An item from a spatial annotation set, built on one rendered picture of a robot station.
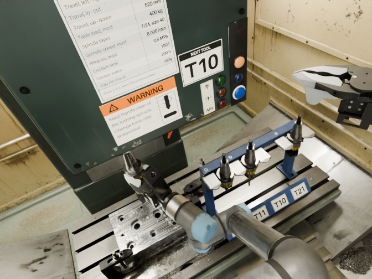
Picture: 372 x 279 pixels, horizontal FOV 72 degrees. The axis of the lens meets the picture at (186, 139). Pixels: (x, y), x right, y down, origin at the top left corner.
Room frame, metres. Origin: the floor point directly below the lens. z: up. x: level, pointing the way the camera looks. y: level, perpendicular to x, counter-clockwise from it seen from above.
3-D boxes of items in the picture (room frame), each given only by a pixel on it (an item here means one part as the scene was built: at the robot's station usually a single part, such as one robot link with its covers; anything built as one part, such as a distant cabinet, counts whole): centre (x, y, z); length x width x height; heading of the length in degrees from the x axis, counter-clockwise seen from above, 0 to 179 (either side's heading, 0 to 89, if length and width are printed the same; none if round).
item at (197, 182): (0.77, -0.06, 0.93); 0.26 x 0.05 x 0.06; 114
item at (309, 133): (0.70, -0.48, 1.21); 0.07 x 0.05 x 0.01; 19
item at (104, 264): (0.44, 0.36, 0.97); 0.13 x 0.03 x 0.15; 109
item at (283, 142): (0.66, -0.37, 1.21); 0.07 x 0.05 x 0.01; 19
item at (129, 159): (0.60, 0.20, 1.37); 0.04 x 0.04 x 0.07
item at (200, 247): (0.38, 0.01, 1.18); 0.11 x 0.08 x 0.11; 105
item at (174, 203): (0.44, 0.07, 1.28); 0.08 x 0.05 x 0.08; 128
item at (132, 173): (0.60, 0.20, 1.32); 0.06 x 0.06 x 0.03
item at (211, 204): (0.61, -0.04, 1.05); 0.10 x 0.05 x 0.30; 19
